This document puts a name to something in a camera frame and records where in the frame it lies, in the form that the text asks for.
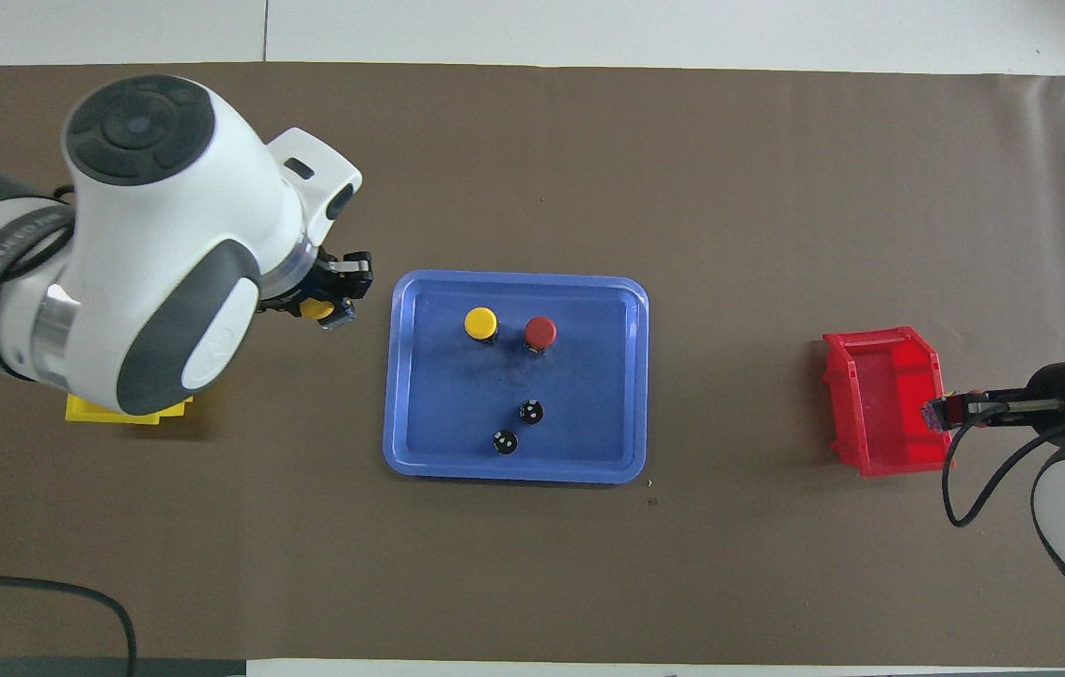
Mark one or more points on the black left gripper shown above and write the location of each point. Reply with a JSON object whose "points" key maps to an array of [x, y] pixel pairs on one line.
{"points": [[306, 282]]}

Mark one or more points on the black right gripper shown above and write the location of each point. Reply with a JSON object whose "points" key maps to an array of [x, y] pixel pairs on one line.
{"points": [[1049, 395]]}

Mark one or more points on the yellow push button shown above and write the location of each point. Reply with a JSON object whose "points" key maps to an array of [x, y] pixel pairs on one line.
{"points": [[480, 323], [314, 308]]}

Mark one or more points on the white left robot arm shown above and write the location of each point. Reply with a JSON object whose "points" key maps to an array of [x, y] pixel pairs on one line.
{"points": [[165, 235]]}

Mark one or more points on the red plastic bin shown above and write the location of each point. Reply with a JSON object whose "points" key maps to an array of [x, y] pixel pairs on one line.
{"points": [[880, 376]]}

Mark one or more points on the blue plastic tray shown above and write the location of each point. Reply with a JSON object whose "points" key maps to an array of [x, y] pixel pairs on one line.
{"points": [[457, 395]]}

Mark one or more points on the small black cylinder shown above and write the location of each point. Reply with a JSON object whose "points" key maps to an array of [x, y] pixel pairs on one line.
{"points": [[505, 442], [531, 411]]}

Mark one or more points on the yellow plastic bin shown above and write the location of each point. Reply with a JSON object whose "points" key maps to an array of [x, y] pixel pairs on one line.
{"points": [[109, 415]]}

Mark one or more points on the brown paper table mat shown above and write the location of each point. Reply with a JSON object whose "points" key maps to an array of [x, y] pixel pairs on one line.
{"points": [[588, 564]]}

